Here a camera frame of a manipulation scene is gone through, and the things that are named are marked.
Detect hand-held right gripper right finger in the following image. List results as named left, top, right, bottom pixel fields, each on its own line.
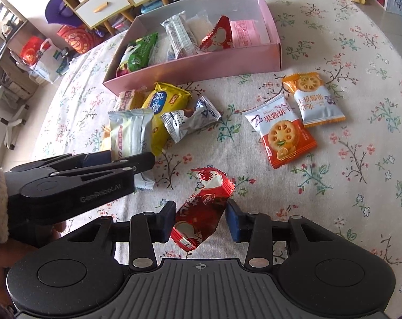
left=226, top=199, right=346, bottom=271

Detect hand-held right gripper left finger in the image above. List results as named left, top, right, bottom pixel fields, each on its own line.
left=55, top=200, right=177, bottom=272

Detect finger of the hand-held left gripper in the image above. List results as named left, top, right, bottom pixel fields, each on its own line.
left=10, top=150, right=113, bottom=171
left=20, top=153, right=156, bottom=193

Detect mustard yellow snack packet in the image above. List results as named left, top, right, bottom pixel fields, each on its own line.
left=99, top=124, right=112, bottom=152

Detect pale green snack packet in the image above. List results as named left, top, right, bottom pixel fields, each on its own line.
left=108, top=108, right=156, bottom=191

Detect red white candy packet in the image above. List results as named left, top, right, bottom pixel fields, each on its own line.
left=198, top=15, right=234, bottom=53
left=170, top=166, right=235, bottom=252

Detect tan cracker packet red label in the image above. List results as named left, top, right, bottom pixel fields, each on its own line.
left=117, top=86, right=147, bottom=111

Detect small silver chocolate packet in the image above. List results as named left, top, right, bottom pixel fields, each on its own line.
left=160, top=96, right=222, bottom=144

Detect orange white cookie packet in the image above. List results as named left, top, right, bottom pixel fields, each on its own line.
left=244, top=93, right=318, bottom=170
left=282, top=73, right=347, bottom=127

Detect green chips packet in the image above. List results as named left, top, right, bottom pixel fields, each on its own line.
left=116, top=32, right=159, bottom=75

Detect pink cardboard box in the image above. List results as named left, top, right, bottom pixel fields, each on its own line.
left=103, top=0, right=282, bottom=97

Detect long silver snack packet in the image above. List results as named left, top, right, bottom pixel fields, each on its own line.
left=161, top=11, right=201, bottom=60

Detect pink foil snack packet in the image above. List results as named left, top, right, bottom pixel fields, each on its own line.
left=229, top=20, right=259, bottom=46

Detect person's left hand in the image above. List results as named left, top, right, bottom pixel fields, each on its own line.
left=0, top=221, right=68, bottom=267

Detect black handheld device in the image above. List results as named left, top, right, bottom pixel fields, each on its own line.
left=59, top=47, right=73, bottom=68

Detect white shopping bag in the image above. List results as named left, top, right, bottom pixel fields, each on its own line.
left=20, top=36, right=71, bottom=84

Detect red gold gift bag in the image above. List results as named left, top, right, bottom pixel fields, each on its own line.
left=56, top=25, right=104, bottom=54

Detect wooden bookshelf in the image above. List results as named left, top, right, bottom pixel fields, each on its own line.
left=0, top=0, right=33, bottom=98

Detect purple hat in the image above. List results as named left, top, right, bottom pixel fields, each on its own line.
left=44, top=0, right=89, bottom=28

